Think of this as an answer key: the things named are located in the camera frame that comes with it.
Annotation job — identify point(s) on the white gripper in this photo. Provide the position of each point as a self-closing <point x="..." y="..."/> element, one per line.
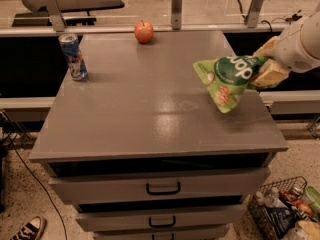
<point x="291" y="52"/>

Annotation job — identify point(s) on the green rice chip bag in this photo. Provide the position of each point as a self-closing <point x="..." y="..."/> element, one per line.
<point x="226" y="78"/>

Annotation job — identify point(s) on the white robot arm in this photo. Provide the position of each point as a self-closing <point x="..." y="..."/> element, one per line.
<point x="296" y="49"/>

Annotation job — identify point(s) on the red apple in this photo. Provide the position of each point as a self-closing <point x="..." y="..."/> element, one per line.
<point x="143" y="31"/>

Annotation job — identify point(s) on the clear water bottle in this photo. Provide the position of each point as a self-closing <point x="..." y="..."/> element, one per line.
<point x="280" y="215"/>

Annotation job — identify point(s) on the green bottle in basket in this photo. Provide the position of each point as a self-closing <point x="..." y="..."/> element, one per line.
<point x="312" y="198"/>

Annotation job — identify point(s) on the red snack packet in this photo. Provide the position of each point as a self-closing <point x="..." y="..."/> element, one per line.
<point x="293" y="200"/>

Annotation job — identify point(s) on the grey drawer cabinet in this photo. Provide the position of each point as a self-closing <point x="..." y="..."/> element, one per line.
<point x="143" y="116"/>

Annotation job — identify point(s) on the blue drink can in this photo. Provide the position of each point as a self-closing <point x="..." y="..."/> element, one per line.
<point x="69" y="44"/>

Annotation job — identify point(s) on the black white sneaker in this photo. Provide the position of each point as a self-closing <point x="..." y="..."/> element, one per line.
<point x="32" y="230"/>

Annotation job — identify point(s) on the right metal bracket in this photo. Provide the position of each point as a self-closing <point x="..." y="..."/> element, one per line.
<point x="252" y="18"/>

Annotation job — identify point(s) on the metal bracket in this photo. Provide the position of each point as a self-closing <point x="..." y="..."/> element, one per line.
<point x="176" y="14"/>
<point x="55" y="16"/>
<point x="252" y="18"/>

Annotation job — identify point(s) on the middle metal bracket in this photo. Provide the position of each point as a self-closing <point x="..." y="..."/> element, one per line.
<point x="176" y="14"/>

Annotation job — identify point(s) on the black wire basket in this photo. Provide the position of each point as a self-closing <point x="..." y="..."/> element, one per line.
<point x="258" y="210"/>

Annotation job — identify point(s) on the black top drawer handle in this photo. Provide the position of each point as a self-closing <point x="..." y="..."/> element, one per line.
<point x="161" y="190"/>

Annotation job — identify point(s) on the black drawer handle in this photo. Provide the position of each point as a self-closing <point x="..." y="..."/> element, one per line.
<point x="163" y="236"/>
<point x="162" y="222"/>
<point x="161" y="190"/>

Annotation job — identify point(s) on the black middle drawer handle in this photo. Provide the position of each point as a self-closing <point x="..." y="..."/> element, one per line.
<point x="162" y="222"/>

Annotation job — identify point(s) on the black bottom drawer handle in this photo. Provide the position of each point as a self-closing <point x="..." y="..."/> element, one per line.
<point x="163" y="236"/>

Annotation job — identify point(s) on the left metal bracket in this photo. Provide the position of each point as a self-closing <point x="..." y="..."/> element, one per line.
<point x="55" y="16"/>

